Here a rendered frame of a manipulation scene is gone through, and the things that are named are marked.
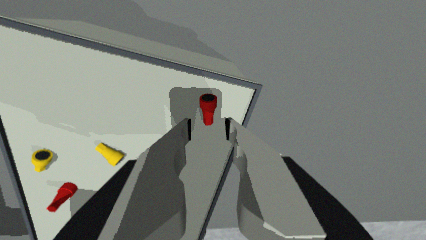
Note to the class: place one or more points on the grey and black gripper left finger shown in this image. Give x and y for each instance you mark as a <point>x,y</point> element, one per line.
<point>143,200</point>

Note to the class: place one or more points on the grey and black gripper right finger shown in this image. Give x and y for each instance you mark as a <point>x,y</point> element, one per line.
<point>278,200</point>

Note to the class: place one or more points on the red wire connector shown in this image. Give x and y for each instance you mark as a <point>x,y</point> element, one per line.
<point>208,104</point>
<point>66,191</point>

